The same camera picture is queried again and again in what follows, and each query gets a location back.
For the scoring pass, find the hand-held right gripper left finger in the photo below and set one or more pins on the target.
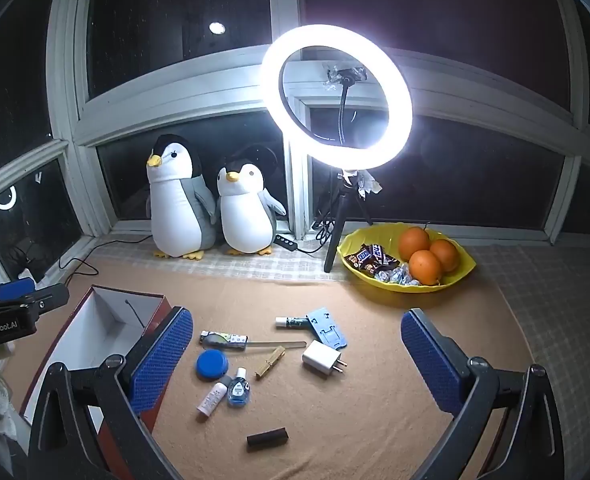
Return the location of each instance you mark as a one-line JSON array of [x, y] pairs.
[[160, 360]]

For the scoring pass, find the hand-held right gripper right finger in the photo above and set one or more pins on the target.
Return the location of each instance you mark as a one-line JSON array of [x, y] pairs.
[[430, 360]]

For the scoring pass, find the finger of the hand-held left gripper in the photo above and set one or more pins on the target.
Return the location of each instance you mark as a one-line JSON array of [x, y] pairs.
[[17, 289], [50, 296]]

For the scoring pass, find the blue round lid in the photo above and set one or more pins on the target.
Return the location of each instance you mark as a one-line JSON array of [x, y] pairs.
[[212, 365]]

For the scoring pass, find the red cardboard box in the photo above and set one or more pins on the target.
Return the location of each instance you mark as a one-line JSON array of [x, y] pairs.
[[100, 320]]

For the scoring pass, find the small white bottle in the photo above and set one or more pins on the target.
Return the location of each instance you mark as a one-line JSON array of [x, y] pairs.
[[212, 400]]

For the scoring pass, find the small printed packet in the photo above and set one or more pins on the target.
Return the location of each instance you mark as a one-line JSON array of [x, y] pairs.
[[237, 339]]

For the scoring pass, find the small blue bottle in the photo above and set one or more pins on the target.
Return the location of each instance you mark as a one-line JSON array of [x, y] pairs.
[[237, 390]]

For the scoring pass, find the blue phone stand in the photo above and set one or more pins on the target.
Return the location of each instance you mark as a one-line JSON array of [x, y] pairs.
[[327, 327]]

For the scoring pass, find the wooden clothespin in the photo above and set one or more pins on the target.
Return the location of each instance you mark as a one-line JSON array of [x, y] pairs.
[[270, 362]]

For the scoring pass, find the white charger plug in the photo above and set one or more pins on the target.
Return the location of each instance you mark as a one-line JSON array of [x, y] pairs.
[[319, 355]]

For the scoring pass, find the metal spoon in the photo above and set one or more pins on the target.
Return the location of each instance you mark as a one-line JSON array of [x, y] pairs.
[[275, 344]]

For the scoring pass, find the white lip balm tube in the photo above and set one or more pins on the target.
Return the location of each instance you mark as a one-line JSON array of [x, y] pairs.
[[287, 322]]

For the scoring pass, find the black tube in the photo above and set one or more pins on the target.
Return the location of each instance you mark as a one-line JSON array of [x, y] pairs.
[[267, 440]]

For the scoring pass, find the yellow bowl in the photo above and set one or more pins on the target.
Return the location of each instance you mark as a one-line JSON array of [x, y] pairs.
[[400, 287]]

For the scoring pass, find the orange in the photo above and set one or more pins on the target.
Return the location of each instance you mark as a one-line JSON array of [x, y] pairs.
[[414, 242], [425, 266], [447, 255]]

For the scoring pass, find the dark wrapped chocolate bar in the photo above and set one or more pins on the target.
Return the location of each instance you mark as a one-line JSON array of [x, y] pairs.
[[359, 258]]

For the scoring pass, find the large penguin plush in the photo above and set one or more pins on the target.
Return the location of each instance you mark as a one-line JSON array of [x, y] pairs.
[[175, 200]]

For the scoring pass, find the small penguin plush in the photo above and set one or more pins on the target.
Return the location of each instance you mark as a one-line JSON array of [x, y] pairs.
[[242, 215]]

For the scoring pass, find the black gooseneck phone holder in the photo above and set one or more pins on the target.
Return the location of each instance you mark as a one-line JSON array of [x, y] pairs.
[[345, 110]]

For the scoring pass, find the white window frame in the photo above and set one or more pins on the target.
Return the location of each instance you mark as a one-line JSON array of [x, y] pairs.
[[175, 95]]

